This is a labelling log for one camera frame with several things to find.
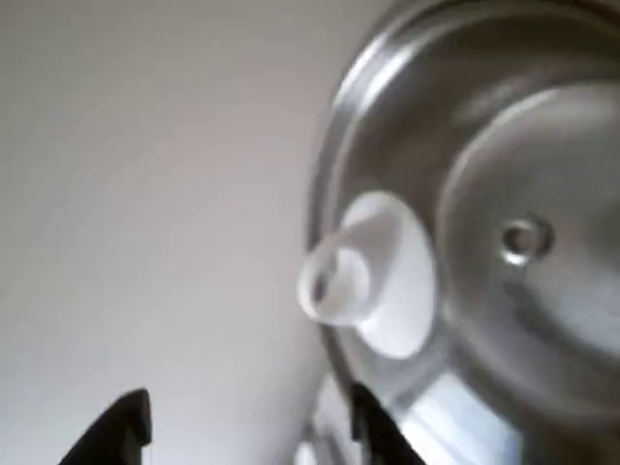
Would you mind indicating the glass lid with white knob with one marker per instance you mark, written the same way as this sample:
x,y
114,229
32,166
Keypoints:
x,y
387,290

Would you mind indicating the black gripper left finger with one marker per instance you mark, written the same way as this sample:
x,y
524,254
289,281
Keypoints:
x,y
121,431

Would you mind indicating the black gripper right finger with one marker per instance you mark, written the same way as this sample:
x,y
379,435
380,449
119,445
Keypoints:
x,y
378,436

